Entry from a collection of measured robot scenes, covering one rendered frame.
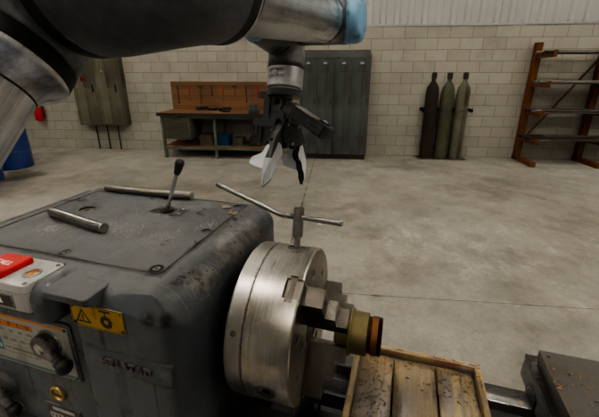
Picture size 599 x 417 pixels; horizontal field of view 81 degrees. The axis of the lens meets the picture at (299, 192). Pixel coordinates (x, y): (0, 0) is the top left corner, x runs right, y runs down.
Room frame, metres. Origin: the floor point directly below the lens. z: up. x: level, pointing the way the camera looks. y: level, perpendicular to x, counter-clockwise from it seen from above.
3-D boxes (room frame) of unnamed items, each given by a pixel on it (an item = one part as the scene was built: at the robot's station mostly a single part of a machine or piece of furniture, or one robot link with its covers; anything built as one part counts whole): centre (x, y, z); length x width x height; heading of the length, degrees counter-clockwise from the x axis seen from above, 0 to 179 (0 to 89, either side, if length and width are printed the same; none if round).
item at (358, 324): (0.58, -0.12, 1.08); 0.09 x 0.09 x 0.09; 73
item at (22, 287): (0.53, 0.49, 1.23); 0.13 x 0.08 x 0.05; 73
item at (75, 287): (0.49, 0.36, 1.24); 0.09 x 0.08 x 0.03; 73
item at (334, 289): (0.69, -0.08, 1.08); 0.12 x 0.11 x 0.05; 163
